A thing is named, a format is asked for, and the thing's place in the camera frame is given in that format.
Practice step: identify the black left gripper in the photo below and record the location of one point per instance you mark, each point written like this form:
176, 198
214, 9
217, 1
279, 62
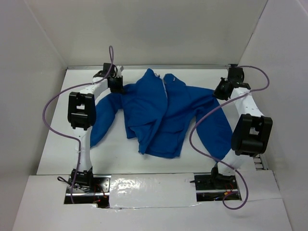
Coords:
120, 89

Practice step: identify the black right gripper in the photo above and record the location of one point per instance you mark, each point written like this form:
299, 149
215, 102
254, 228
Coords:
218, 93

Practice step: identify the blue jacket white lining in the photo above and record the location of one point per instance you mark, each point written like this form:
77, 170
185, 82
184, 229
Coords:
158, 111

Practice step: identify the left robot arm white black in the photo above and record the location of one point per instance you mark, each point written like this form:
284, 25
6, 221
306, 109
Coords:
82, 116

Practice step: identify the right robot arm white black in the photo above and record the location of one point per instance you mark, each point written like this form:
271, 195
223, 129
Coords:
252, 131

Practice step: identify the white taped cover plate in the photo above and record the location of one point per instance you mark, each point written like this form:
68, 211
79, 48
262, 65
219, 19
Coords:
152, 190

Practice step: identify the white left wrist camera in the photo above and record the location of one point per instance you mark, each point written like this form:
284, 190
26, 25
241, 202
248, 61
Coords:
118, 71

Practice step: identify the aluminium frame rail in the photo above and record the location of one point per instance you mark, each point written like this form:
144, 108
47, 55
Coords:
186, 67

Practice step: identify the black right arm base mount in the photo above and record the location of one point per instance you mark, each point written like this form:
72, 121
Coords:
209, 188

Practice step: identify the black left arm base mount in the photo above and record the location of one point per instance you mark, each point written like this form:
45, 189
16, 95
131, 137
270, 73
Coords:
98, 194

